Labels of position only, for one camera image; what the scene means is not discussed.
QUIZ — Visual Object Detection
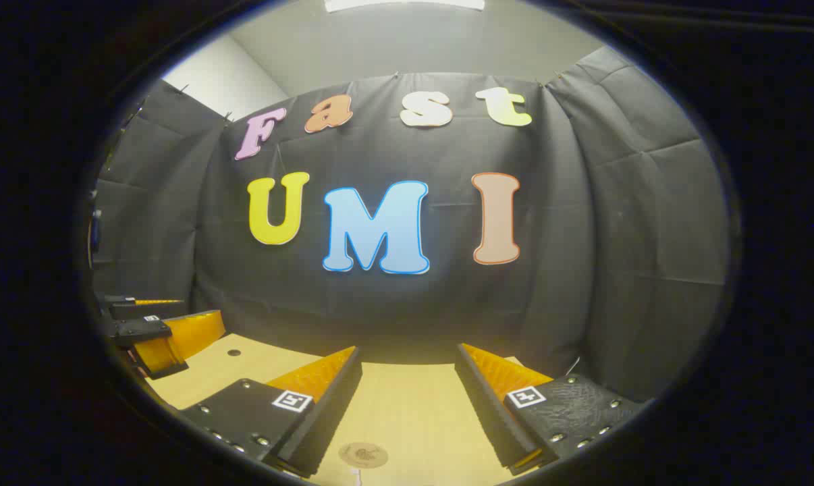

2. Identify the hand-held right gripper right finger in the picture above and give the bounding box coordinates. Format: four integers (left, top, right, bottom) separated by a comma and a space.
454, 342, 644, 477

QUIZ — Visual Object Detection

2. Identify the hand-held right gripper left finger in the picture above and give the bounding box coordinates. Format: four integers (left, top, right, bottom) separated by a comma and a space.
178, 346, 364, 479

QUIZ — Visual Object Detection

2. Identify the round cork coaster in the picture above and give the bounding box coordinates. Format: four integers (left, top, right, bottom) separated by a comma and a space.
338, 442, 389, 469

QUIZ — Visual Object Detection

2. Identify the light wooden desktop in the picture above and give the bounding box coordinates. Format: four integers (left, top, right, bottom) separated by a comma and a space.
144, 332, 583, 486

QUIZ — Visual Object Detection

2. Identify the black backdrop cloth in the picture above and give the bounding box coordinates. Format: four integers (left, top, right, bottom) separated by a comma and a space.
86, 44, 730, 406

